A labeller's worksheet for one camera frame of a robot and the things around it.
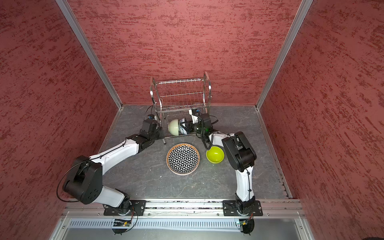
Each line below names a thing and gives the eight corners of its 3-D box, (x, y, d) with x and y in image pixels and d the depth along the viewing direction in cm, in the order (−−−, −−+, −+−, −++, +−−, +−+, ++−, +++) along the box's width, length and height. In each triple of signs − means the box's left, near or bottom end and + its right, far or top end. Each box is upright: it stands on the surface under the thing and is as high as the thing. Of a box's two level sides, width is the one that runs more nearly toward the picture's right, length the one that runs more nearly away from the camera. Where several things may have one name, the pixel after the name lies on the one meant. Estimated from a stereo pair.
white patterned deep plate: (165, 175, 86) (164, 172, 83) (169, 146, 99) (168, 143, 95) (200, 175, 87) (200, 172, 83) (199, 146, 99) (200, 143, 96)
